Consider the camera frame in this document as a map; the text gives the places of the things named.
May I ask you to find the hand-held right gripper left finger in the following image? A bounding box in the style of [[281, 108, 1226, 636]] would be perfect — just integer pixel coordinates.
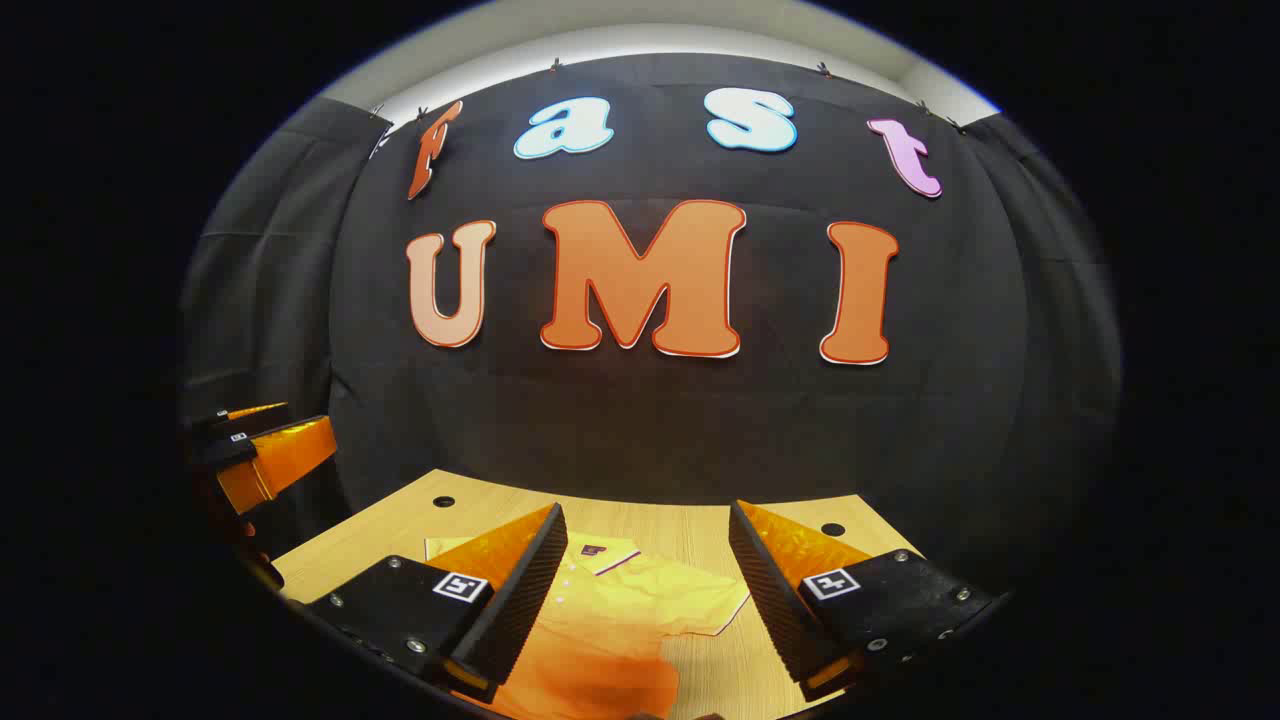
[[305, 503, 569, 704]]

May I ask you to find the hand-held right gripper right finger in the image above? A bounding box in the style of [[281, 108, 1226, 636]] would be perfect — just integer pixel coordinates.
[[728, 500, 1001, 703]]

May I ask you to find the orange T-shirt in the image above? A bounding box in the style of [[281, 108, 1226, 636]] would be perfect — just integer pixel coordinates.
[[425, 533, 751, 720]]

